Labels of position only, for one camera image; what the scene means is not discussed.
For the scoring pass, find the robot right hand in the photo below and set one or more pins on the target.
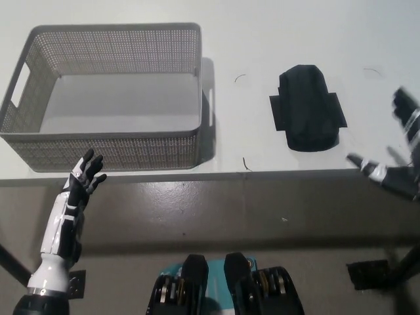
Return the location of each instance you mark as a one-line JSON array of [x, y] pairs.
[[398, 178]]

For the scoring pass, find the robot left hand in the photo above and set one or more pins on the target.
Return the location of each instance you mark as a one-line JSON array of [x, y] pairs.
[[62, 223]]

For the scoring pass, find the black fabric pencil case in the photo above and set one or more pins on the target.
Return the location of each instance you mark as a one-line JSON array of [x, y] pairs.
[[306, 111]]

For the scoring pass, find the black table leg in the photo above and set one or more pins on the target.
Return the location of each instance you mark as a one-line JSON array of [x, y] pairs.
[[405, 265], [13, 264]]

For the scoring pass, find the thin dark thread piece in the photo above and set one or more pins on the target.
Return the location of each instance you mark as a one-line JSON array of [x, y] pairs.
[[239, 77], [245, 164], [372, 69]]

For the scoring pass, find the grey perforated plastic basket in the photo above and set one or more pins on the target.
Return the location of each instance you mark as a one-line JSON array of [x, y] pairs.
[[108, 98]]

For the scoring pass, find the black tape marker patch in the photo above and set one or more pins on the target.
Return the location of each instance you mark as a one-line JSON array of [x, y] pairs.
[[275, 113]]

